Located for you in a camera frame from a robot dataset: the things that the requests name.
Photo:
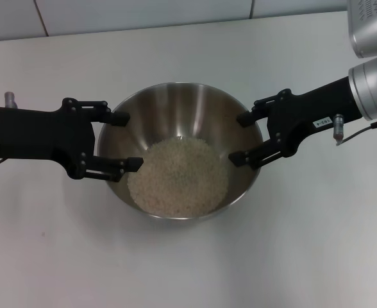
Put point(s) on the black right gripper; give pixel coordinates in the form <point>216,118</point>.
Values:
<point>316,109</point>

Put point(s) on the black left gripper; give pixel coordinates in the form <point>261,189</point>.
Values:
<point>38,133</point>

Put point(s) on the stainless steel mixing bowl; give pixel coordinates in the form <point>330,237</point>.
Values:
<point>195,109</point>

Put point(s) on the white rice grains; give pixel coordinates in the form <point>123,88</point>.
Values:
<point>179,176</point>

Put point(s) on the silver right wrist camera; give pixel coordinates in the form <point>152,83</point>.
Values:
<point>371,29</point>

